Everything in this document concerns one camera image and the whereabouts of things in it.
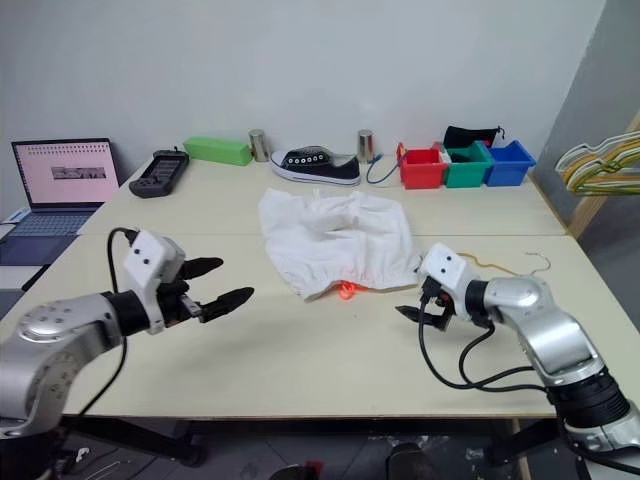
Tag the green rectangular box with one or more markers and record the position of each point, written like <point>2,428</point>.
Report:
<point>217,150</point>

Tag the black handheld controller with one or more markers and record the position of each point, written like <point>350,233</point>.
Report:
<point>160,172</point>

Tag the shiny metal cylinder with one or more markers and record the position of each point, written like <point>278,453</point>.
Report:
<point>259,145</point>
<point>366,146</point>

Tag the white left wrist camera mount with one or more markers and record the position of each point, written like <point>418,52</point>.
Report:
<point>145,260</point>

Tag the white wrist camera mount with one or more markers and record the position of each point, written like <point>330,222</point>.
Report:
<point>445,265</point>
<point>145,260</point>

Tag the white cloth garment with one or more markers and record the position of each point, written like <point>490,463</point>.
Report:
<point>325,250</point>

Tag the black table frame leg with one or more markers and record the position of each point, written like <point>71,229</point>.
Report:
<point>525,440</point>
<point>140,442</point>

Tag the green plastic bin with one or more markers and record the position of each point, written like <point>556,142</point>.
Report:
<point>467,172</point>

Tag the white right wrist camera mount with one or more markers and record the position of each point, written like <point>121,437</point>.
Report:
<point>445,265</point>

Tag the dark rounded shape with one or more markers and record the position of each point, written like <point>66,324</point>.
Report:
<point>412,462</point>

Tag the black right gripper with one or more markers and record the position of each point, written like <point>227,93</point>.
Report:
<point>442,306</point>

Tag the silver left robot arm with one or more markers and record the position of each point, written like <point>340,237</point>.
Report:
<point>50,325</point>

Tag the open laptop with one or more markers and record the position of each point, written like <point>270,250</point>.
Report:
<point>65,170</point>

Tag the red plastic bin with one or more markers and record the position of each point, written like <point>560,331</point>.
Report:
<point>422,172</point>

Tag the black canvas sneaker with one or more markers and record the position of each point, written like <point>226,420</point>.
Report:
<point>320,167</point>

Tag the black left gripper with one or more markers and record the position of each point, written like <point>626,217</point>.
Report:
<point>172,300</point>

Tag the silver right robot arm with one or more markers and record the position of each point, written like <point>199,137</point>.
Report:
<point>550,325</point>

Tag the blue plastic bin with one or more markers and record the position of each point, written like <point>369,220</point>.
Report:
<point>507,167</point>

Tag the wooden clothes rack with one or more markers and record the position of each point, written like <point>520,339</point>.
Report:
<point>595,210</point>

